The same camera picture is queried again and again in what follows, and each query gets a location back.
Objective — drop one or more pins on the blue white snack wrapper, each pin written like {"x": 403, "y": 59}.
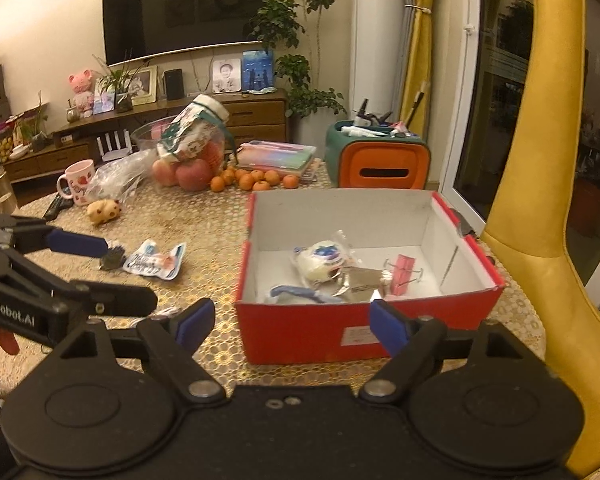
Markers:
{"x": 288, "y": 294}

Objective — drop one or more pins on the green orange storage bin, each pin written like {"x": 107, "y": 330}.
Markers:
{"x": 375, "y": 157}

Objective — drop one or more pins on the portrait drawing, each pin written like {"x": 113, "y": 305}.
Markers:
{"x": 227, "y": 75}

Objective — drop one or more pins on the framed photo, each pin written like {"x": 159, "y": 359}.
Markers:
{"x": 143, "y": 86}

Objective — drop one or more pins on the pink pig plush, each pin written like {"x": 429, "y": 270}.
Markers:
{"x": 81, "y": 84}

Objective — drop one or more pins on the red white cardboard box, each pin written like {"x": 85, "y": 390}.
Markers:
{"x": 459, "y": 285}

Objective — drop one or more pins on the small potted grass plant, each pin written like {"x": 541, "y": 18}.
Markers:
{"x": 117, "y": 79}

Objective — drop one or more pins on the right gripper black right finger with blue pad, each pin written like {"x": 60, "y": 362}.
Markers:
{"x": 411, "y": 343}

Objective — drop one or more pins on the blue picture card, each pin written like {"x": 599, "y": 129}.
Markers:
{"x": 257, "y": 71}

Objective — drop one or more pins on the wooden tv cabinet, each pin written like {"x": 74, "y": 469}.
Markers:
{"x": 252, "y": 117}

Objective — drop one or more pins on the black speaker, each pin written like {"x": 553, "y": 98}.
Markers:
{"x": 174, "y": 84}

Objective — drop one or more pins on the tangerine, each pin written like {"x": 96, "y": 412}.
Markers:
{"x": 261, "y": 185}
{"x": 272, "y": 177}
{"x": 290, "y": 181}
{"x": 246, "y": 182}
{"x": 228, "y": 177}
{"x": 217, "y": 184}

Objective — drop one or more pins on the television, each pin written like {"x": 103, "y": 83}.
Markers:
{"x": 138, "y": 29}

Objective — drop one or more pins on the white round snack packet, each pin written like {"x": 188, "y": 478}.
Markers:
{"x": 322, "y": 262}

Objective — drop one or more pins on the gift bag with green ribbon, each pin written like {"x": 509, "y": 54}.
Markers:
{"x": 203, "y": 120}

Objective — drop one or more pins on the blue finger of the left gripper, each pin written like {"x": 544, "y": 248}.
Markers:
{"x": 77, "y": 244}

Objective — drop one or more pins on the pale red apple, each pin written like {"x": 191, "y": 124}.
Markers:
{"x": 164, "y": 173}

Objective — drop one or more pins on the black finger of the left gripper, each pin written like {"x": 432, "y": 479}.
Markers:
{"x": 113, "y": 299}

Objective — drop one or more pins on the black remote control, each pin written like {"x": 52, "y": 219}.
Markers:
{"x": 57, "y": 205}

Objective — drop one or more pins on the white blue pink wrapper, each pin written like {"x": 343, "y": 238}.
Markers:
{"x": 149, "y": 262}

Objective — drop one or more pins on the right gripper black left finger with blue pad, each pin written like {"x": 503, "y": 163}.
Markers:
{"x": 171, "y": 342}

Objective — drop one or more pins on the black hair clip packet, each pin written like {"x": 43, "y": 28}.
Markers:
{"x": 114, "y": 258}

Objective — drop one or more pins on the clear plastic bag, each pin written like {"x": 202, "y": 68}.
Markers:
{"x": 118, "y": 180}

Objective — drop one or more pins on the glass jar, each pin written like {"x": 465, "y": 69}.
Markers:
{"x": 8, "y": 201}

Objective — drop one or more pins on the pink binder clip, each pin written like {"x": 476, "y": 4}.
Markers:
{"x": 402, "y": 272}

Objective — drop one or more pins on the yellow chair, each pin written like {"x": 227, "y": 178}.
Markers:
{"x": 526, "y": 227}

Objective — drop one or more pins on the pink strawberry mug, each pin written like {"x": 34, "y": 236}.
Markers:
{"x": 73, "y": 183}

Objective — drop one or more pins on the silver foil packet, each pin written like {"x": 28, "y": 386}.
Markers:
{"x": 356, "y": 285}

